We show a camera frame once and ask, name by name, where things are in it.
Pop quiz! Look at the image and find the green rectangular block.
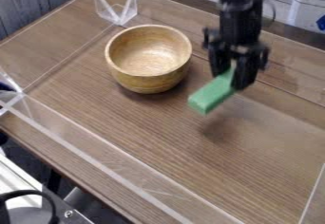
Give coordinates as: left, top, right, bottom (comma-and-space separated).
187, 67, 237, 115

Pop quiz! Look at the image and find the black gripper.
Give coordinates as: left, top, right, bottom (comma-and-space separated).
202, 27, 270, 90

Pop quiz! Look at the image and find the black cable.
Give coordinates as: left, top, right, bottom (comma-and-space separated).
0, 189, 62, 224

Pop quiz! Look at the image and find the brown wooden bowl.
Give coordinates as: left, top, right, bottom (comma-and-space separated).
104, 25, 193, 94

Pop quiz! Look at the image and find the clear acrylic corner bracket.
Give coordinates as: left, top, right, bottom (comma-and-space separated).
94, 0, 138, 26

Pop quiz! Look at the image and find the white container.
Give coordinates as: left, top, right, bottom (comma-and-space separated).
288, 0, 325, 34

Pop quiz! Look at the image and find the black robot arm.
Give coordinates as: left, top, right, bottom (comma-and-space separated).
202, 0, 270, 90

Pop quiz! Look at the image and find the clear acrylic front wall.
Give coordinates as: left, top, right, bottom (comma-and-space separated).
0, 72, 244, 224

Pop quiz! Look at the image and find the grey metal bracket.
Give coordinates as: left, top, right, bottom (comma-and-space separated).
42, 187, 94, 224

